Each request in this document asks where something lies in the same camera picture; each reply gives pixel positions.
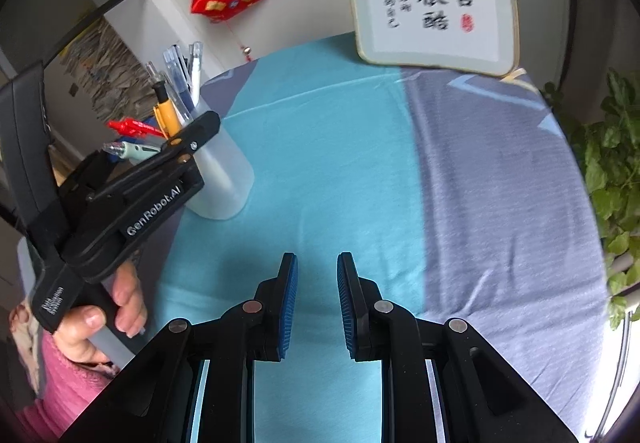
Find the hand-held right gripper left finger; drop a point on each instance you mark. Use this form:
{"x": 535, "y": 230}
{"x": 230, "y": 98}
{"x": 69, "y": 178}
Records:
{"x": 289, "y": 308}

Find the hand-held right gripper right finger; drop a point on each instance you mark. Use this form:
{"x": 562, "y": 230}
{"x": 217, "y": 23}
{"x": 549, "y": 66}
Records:
{"x": 346, "y": 308}

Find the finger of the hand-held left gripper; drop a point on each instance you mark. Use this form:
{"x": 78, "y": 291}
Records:
{"x": 197, "y": 130}

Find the orange black pen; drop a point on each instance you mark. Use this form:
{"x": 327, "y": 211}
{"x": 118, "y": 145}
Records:
{"x": 167, "y": 118}

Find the red gel pen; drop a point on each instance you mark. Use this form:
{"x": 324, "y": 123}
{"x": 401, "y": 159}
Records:
{"x": 149, "y": 129}

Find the translucent white plastic cup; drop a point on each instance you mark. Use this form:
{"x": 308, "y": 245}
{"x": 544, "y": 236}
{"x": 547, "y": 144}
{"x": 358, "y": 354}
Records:
{"x": 220, "y": 183}

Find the white pen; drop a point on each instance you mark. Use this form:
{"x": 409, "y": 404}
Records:
{"x": 196, "y": 68}

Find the grey green gel pen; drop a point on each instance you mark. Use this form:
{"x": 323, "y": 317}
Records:
{"x": 137, "y": 151}

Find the clear gel pens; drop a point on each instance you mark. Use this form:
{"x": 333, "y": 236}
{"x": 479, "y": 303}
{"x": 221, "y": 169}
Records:
{"x": 175, "y": 65}

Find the clear transparent pen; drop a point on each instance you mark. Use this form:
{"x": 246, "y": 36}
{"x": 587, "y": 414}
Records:
{"x": 151, "y": 70}

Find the slim red pen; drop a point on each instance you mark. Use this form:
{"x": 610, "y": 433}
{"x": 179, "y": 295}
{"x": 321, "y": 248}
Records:
{"x": 121, "y": 126}

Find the person's left forearm pink sleeve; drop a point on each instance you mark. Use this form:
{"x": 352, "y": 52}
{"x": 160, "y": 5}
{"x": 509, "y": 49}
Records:
{"x": 65, "y": 393}

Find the person's left hand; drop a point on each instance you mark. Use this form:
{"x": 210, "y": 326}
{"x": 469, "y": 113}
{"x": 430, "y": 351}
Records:
{"x": 130, "y": 303}

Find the large pile of paper booklets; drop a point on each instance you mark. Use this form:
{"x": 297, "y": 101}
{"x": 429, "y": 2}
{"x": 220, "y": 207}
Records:
{"x": 110, "y": 68}

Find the framed calligraphy sign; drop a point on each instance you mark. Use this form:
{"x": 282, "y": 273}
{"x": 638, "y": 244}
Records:
{"x": 440, "y": 38}

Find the green leafy plant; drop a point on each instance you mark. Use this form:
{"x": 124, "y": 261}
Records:
{"x": 615, "y": 148}

